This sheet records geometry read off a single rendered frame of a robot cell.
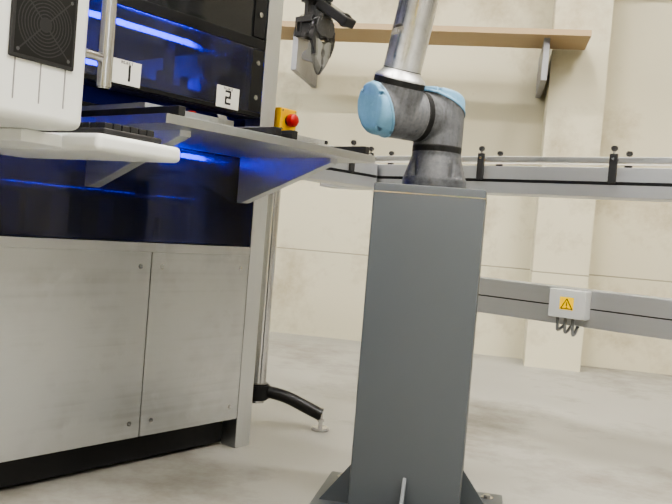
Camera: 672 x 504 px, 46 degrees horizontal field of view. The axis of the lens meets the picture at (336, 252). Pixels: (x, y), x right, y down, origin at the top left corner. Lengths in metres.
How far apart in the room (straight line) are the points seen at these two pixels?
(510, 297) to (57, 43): 1.82
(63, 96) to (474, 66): 3.76
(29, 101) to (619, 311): 1.86
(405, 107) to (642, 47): 3.30
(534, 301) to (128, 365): 1.32
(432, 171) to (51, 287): 0.92
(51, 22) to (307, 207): 3.70
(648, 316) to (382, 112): 1.17
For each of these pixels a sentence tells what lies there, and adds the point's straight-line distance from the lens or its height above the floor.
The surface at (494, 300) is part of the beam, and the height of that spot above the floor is 0.48.
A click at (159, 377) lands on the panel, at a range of 2.18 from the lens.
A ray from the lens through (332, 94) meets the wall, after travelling 4.93.
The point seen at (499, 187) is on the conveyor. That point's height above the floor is 0.86.
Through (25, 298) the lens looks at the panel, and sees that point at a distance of 1.92.
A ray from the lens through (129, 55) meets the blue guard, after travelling 2.07.
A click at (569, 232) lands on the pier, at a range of 4.50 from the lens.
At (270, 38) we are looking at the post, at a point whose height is 1.22.
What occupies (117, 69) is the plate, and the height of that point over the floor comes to 1.02.
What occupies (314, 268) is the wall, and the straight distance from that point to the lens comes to 4.88.
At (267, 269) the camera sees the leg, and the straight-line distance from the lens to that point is 2.62.
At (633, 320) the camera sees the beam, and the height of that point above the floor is 0.47.
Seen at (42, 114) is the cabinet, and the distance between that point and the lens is 1.29.
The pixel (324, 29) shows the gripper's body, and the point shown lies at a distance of 2.15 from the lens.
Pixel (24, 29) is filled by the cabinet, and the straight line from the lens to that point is 1.28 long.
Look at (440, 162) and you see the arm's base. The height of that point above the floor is 0.85.
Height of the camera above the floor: 0.68
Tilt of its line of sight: 2 degrees down
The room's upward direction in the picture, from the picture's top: 5 degrees clockwise
